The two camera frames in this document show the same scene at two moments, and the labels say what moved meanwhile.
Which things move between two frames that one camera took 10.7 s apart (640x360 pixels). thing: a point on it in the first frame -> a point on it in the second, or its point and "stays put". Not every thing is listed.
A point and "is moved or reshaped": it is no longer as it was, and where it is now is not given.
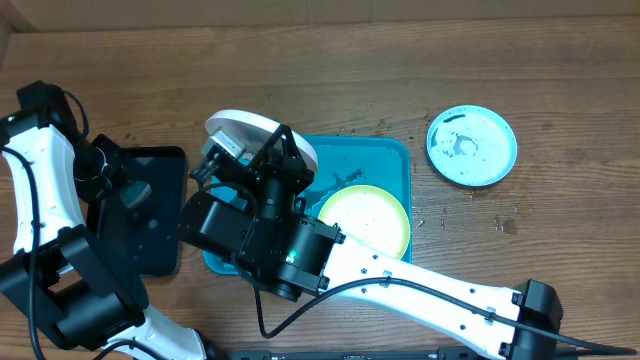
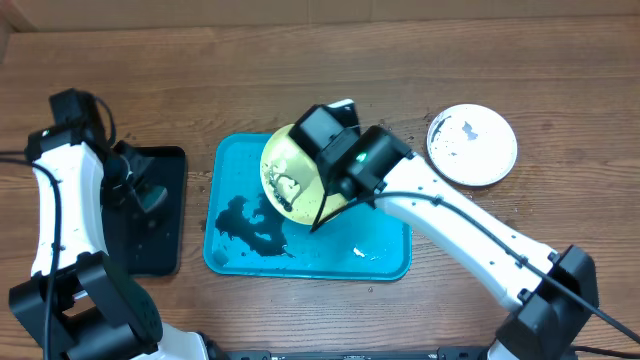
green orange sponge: (135, 193) is moved or reshaped
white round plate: (253, 130) -> (472, 144)
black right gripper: (291, 162) -> (332, 173)
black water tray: (138, 213) stays put
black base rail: (448, 353) stays put
